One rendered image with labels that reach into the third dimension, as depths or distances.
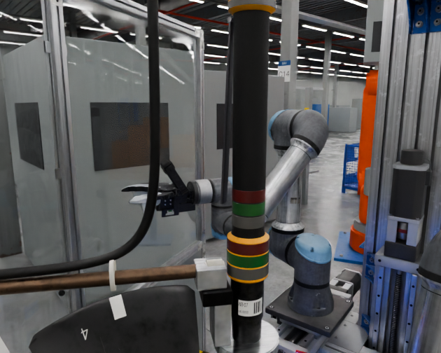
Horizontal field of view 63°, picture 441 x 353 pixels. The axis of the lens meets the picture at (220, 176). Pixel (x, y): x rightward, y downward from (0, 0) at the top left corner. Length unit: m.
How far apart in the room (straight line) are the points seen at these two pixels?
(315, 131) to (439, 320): 0.59
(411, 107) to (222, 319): 0.96
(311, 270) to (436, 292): 0.52
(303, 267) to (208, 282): 0.86
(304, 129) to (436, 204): 0.44
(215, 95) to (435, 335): 3.87
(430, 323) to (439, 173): 0.56
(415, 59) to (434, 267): 0.67
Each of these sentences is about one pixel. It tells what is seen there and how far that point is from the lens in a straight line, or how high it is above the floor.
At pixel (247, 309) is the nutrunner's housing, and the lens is 0.39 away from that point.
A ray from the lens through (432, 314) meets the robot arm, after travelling 0.77.
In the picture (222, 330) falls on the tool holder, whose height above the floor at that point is 1.47.
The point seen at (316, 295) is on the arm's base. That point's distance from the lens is 1.24.
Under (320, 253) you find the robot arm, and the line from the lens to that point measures 1.19.
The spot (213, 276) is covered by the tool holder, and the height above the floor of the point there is 1.53.
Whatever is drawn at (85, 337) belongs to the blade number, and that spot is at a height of 1.40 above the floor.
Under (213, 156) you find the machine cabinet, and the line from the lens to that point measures 4.39.
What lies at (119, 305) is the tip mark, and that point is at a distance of 0.55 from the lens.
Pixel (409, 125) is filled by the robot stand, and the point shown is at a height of 1.64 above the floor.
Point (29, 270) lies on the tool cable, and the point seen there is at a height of 1.55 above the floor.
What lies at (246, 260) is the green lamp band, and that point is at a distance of 0.36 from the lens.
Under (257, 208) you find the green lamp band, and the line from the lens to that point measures 0.35.
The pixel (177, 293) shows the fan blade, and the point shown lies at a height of 1.42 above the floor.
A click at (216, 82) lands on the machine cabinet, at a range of 4.39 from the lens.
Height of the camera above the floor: 1.69
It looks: 11 degrees down
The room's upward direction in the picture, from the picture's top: straight up
